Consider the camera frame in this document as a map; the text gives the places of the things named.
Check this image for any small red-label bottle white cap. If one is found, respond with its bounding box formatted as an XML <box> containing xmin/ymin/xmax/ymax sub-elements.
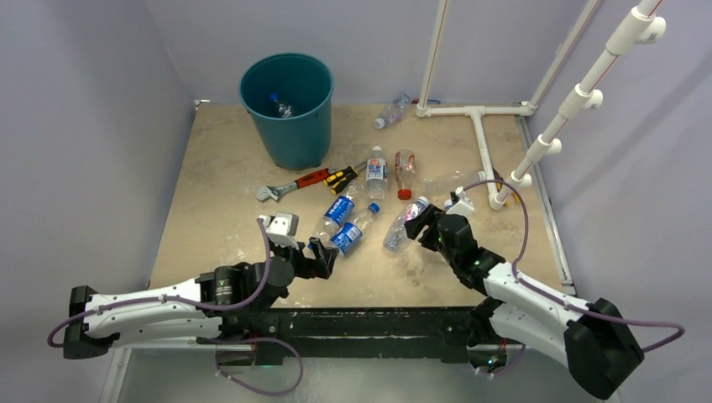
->
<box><xmin>383</xmin><ymin>196</ymin><xmax>430</xmax><ymax>252</ymax></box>

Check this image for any large clear crushed bottle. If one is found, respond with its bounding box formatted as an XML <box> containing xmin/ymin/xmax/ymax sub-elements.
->
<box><xmin>275</xmin><ymin>100</ymin><xmax>297</xmax><ymax>118</ymax></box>

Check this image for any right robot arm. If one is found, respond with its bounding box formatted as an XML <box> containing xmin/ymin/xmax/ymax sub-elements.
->
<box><xmin>405</xmin><ymin>205</ymin><xmax>644</xmax><ymax>400</ymax></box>

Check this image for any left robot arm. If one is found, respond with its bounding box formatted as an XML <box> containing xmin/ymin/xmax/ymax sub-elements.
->
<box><xmin>59</xmin><ymin>238</ymin><xmax>340</xmax><ymax>359</ymax></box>

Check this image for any teal plastic bin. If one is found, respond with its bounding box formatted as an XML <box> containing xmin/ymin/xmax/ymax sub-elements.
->
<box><xmin>239</xmin><ymin>53</ymin><xmax>334</xmax><ymax>170</ymax></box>

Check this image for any small Pepsi bottle lower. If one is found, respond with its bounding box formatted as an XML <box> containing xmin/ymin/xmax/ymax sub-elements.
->
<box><xmin>327</xmin><ymin>202</ymin><xmax>381</xmax><ymax>255</ymax></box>

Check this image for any small pepsi bottle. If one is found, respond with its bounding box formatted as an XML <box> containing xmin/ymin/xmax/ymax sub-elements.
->
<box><xmin>311</xmin><ymin>182</ymin><xmax>364</xmax><ymax>250</ymax></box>
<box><xmin>327</xmin><ymin>202</ymin><xmax>381</xmax><ymax>255</ymax></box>

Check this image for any clear bottle near pipe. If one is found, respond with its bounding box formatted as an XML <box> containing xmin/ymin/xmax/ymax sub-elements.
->
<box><xmin>421</xmin><ymin>170</ymin><xmax>487</xmax><ymax>196</ymax></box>

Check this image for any small Pepsi bottle upper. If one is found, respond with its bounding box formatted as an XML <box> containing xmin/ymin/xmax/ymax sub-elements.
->
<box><xmin>311</xmin><ymin>182</ymin><xmax>364</xmax><ymax>250</ymax></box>

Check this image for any red-cap clear bottle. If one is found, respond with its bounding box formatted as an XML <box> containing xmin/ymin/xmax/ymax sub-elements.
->
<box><xmin>395</xmin><ymin>149</ymin><xmax>416</xmax><ymax>201</ymax></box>

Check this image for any yellow tool by pipe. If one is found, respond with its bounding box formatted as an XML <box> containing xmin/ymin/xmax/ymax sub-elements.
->
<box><xmin>493</xmin><ymin>170</ymin><xmax>521</xmax><ymax>207</ymax></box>

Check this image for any white-label clear bottle white cap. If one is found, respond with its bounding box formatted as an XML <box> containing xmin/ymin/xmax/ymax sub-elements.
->
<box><xmin>365</xmin><ymin>146</ymin><xmax>387</xmax><ymax>201</ymax></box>

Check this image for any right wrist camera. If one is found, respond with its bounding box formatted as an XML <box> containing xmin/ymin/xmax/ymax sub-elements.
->
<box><xmin>443</xmin><ymin>186</ymin><xmax>475</xmax><ymax>217</ymax></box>

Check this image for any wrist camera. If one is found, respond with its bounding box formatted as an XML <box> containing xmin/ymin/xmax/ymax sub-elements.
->
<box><xmin>262</xmin><ymin>212</ymin><xmax>299</xmax><ymax>249</ymax></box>
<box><xmin>443</xmin><ymin>186</ymin><xmax>475</xmax><ymax>217</ymax></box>

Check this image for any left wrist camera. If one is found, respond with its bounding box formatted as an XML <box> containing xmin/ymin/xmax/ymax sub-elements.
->
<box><xmin>262</xmin><ymin>212</ymin><xmax>299</xmax><ymax>249</ymax></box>

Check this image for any red-handled adjustable wrench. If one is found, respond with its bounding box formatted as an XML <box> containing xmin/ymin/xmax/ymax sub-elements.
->
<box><xmin>256</xmin><ymin>167</ymin><xmax>336</xmax><ymax>202</ymax></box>

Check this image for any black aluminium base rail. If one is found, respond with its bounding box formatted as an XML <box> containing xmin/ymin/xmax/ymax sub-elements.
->
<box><xmin>113</xmin><ymin>302</ymin><xmax>602</xmax><ymax>369</ymax></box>

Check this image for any yellow black handled screwdriver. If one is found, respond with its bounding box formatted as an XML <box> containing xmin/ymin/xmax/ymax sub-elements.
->
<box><xmin>323</xmin><ymin>160</ymin><xmax>368</xmax><ymax>195</ymax></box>

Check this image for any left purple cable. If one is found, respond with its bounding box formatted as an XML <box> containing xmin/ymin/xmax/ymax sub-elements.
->
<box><xmin>47</xmin><ymin>217</ymin><xmax>274</xmax><ymax>349</ymax></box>

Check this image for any clear bottle by back wall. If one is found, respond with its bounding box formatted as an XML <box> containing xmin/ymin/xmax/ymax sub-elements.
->
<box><xmin>374</xmin><ymin>92</ymin><xmax>412</xmax><ymax>129</ymax></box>

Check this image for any purple cable loop under rail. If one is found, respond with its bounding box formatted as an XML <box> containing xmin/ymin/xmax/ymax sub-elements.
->
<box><xmin>213</xmin><ymin>336</ymin><xmax>306</xmax><ymax>397</ymax></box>

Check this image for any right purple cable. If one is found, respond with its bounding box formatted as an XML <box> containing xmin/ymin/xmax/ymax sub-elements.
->
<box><xmin>461</xmin><ymin>179</ymin><xmax>686</xmax><ymax>355</ymax></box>

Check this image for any white PVC pipe frame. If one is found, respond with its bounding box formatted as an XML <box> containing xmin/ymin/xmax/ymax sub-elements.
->
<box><xmin>416</xmin><ymin>0</ymin><xmax>668</xmax><ymax>211</ymax></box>

